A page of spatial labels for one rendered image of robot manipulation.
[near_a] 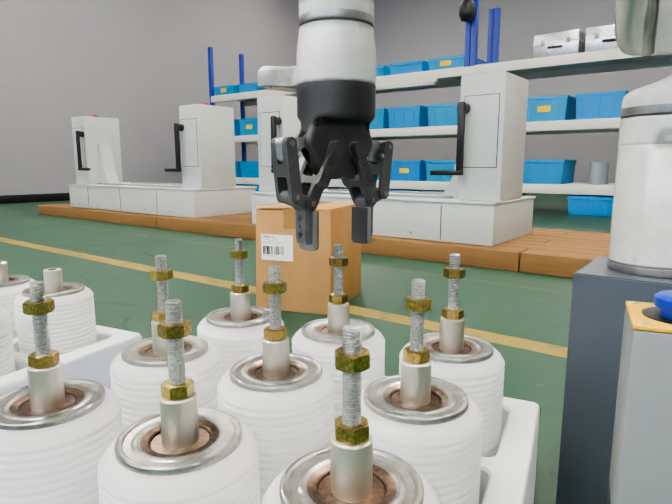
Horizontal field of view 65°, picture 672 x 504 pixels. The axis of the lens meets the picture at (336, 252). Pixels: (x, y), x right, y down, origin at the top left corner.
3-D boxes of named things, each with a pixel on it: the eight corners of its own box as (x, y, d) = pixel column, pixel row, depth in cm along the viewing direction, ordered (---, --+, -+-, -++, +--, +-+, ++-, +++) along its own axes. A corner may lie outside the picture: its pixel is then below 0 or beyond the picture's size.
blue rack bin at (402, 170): (410, 179, 592) (410, 160, 588) (441, 180, 570) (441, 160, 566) (387, 180, 552) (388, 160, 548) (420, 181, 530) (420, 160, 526)
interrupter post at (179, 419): (166, 435, 34) (163, 386, 33) (203, 434, 34) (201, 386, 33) (155, 455, 31) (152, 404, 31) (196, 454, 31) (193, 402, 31)
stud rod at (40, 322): (50, 388, 37) (40, 283, 36) (35, 388, 37) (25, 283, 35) (56, 382, 38) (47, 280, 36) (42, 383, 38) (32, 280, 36)
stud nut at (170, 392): (172, 387, 33) (171, 374, 33) (197, 388, 33) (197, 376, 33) (157, 400, 31) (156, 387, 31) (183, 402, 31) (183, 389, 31)
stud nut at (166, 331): (169, 329, 32) (168, 316, 32) (195, 330, 32) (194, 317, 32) (153, 339, 31) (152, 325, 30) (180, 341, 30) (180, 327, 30)
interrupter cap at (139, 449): (137, 417, 36) (137, 407, 36) (248, 414, 37) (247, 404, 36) (94, 483, 29) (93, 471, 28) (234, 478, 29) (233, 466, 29)
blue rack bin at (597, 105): (588, 123, 477) (589, 99, 473) (635, 121, 453) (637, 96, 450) (573, 120, 438) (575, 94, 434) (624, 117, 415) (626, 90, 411)
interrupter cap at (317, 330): (288, 340, 52) (288, 333, 52) (320, 320, 59) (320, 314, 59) (359, 351, 49) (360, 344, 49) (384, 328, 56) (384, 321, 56)
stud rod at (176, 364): (175, 414, 33) (169, 298, 32) (190, 415, 33) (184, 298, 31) (167, 422, 32) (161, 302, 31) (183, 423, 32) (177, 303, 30)
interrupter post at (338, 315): (322, 336, 53) (322, 304, 53) (332, 329, 55) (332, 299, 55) (344, 339, 52) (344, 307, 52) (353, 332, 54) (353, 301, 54)
